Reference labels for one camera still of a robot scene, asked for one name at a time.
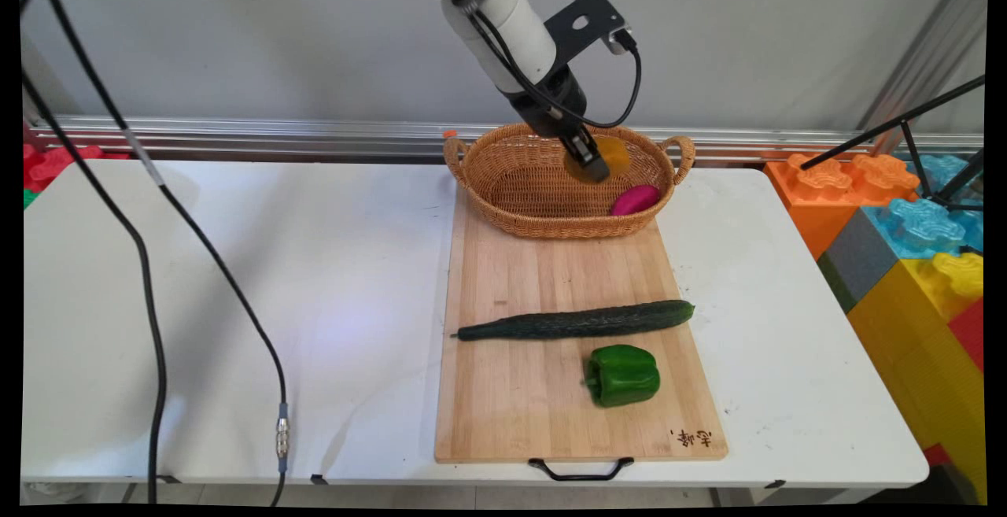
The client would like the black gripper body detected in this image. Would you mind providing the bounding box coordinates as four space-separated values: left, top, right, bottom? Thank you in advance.
503 65 588 138

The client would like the yellow orange toy fruit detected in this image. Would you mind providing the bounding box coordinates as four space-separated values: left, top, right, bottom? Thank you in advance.
563 135 632 185

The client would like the green bell pepper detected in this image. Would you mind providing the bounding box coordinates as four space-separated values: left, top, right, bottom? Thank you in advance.
583 344 662 408

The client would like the magenta toy vegetable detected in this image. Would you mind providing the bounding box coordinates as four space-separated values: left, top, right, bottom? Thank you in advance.
610 184 662 217

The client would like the dark green cucumber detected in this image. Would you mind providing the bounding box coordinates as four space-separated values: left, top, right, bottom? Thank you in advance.
452 299 696 342

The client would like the orange giant building block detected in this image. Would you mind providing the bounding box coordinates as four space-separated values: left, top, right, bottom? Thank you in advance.
765 153 921 260

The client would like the bamboo cutting board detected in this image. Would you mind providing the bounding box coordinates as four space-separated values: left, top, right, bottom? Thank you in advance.
434 186 729 464

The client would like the grey giant building block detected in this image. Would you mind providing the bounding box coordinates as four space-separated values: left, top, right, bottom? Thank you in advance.
817 206 899 315

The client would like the black tripod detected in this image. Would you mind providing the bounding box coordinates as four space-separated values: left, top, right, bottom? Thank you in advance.
801 75 986 212

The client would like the blue giant building block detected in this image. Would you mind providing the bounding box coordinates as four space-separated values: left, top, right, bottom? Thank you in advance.
861 153 986 260

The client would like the yellow giant building block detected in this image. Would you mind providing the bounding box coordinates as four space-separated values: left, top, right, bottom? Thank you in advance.
848 252 988 502

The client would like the red giant building block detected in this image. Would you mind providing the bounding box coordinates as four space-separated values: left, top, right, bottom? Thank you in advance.
947 297 986 373

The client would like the red flat building block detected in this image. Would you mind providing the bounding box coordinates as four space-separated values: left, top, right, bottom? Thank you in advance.
24 143 131 194

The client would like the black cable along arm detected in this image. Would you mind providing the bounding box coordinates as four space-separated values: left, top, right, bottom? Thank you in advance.
260 0 599 156

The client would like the wicker basket with handles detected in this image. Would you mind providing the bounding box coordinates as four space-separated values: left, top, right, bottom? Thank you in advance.
443 122 697 240

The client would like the black camera usb cable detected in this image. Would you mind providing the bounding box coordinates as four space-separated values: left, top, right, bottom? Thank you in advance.
543 29 643 131

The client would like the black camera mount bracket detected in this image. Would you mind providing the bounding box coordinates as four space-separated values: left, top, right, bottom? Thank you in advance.
543 0 630 57

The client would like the black cutting board handle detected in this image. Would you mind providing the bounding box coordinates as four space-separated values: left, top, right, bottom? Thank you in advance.
529 456 635 482

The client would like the aluminium rail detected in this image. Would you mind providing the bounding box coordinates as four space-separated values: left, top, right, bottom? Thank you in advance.
28 114 984 165

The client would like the slanted metal frame post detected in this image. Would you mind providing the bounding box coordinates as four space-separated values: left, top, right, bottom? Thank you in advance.
858 0 986 156

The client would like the black cable with metal connector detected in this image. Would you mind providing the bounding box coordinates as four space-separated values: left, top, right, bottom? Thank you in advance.
31 0 290 506

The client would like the plain black hanging cable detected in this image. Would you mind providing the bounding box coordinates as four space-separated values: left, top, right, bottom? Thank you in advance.
20 68 168 506

